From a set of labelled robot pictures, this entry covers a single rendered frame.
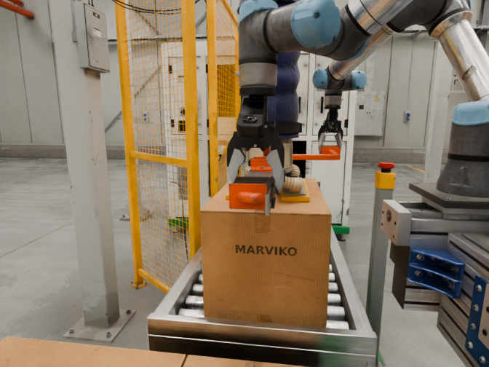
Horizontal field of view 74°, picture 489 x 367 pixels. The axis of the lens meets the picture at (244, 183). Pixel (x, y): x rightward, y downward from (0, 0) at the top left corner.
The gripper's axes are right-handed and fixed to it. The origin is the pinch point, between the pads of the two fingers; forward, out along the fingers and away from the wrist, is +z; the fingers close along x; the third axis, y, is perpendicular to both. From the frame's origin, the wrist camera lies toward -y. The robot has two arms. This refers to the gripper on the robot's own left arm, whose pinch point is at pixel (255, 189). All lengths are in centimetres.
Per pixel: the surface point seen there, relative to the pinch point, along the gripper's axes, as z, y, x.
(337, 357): 55, 23, -23
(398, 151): 73, 901, -317
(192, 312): 54, 37, 26
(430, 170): 38, 304, -159
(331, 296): 53, 55, -25
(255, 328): 48, 23, 2
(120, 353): 54, 15, 41
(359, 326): 49, 30, -30
